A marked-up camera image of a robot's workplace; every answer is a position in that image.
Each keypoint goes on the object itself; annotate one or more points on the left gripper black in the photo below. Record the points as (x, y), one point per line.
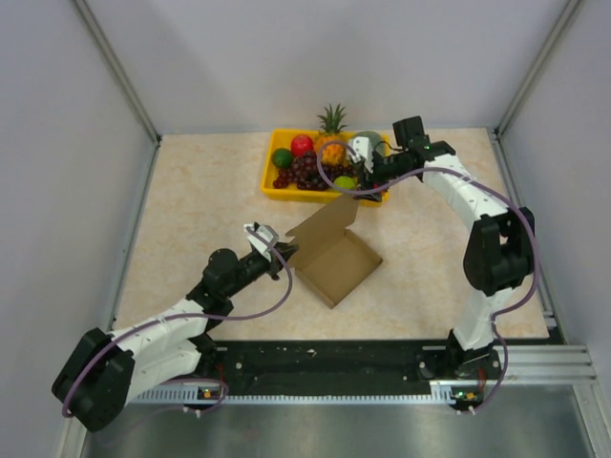
(285, 250)

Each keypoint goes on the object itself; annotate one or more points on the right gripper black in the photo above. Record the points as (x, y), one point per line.
(369, 179)

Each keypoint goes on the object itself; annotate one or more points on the brown cardboard box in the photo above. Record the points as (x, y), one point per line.
(331, 260)

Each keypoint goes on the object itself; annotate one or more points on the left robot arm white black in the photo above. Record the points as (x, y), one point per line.
(107, 370)

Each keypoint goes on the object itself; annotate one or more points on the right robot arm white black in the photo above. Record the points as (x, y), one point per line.
(499, 254)

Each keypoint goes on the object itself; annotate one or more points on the light green apple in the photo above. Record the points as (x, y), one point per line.
(345, 182)

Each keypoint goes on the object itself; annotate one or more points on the green netted melon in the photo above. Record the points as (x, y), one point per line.
(375, 140)

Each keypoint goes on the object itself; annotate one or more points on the pineapple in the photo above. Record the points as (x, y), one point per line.
(331, 129)

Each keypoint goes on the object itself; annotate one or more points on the purple grape bunch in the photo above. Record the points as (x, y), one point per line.
(304, 174)

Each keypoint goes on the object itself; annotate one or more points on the red apple at back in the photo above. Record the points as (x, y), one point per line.
(301, 144)

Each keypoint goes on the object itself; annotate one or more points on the dark green lime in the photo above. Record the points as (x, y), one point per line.
(282, 158)

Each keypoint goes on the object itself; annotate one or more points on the yellow plastic tray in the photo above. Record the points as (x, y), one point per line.
(281, 138)

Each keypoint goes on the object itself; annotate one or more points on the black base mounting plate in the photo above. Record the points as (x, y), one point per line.
(344, 367)

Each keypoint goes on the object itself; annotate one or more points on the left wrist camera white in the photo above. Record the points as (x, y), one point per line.
(262, 238)

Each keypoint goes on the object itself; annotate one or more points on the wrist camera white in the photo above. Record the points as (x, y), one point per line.
(360, 151)
(262, 238)

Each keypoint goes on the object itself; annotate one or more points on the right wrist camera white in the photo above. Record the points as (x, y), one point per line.
(360, 151)

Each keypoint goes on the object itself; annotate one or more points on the white cable duct strip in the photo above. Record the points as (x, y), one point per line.
(206, 394)

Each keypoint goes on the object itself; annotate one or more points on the right aluminium frame post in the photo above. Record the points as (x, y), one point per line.
(567, 16)

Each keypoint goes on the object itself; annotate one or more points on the aluminium frame post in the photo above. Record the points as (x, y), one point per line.
(116, 68)
(567, 16)

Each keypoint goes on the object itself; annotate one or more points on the left aluminium frame post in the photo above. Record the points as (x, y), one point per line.
(116, 68)

